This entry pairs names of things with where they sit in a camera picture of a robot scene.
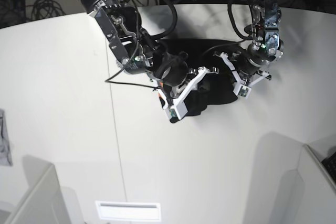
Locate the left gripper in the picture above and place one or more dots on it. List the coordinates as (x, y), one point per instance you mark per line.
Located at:
(245, 64)

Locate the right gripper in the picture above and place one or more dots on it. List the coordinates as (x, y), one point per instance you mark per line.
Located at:
(172, 70)

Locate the black T-shirt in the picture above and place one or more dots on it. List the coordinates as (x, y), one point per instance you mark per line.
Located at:
(213, 89)

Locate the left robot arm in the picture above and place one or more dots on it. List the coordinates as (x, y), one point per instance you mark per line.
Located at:
(262, 34)

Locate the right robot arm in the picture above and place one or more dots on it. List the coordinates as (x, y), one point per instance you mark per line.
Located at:
(136, 50)

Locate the black keyboard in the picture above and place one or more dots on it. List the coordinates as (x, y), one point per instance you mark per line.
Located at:
(330, 165)

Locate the white box lower right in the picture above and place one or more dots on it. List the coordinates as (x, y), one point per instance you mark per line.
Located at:
(306, 194)

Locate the white box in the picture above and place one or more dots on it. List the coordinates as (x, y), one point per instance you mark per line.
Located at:
(306, 194)
(38, 196)

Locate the white label plate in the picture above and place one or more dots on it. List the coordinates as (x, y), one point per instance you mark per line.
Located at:
(129, 211)

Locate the white box lower left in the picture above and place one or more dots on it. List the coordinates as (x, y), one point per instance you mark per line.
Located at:
(38, 196)

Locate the grey cloth at left edge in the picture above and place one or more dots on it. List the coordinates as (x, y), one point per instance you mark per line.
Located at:
(6, 157)

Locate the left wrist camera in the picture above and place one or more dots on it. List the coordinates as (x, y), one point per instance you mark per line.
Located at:
(241, 90)

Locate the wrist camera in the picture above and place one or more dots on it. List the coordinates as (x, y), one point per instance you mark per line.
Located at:
(241, 90)
(176, 111)

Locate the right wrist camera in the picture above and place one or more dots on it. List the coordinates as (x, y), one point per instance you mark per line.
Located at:
(176, 111)

